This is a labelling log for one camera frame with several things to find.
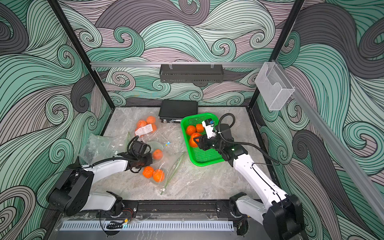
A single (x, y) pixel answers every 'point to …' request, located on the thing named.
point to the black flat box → (172, 111)
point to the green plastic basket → (199, 157)
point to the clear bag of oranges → (146, 127)
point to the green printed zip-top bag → (98, 147)
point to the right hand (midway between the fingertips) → (198, 137)
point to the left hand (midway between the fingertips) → (152, 158)
